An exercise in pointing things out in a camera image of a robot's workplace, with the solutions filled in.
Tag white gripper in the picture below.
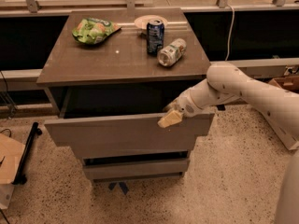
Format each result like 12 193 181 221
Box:
158 90 200 128

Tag grey top drawer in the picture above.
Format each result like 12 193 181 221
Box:
45 82 214 164

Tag grey drawer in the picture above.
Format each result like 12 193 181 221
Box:
83 159 190 180
45 82 214 164

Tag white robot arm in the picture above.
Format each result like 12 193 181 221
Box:
158 62 299 224

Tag grey drawer cabinet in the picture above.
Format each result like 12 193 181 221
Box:
37 8 210 169

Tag grey bottom drawer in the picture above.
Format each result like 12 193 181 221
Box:
83 159 190 180

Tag white lying soda can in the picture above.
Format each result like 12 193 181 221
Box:
157 38 187 67

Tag blue soda can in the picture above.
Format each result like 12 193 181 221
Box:
147 19 164 55

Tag white plate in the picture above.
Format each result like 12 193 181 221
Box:
135 15 168 34

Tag green chip bag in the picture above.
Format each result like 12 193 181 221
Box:
72 18 121 45

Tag brown paper bag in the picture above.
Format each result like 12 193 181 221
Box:
0 133 25 184

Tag black bar stand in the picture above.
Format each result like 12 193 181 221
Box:
12 122 42 185

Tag white cable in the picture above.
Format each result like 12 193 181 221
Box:
224 4 235 62

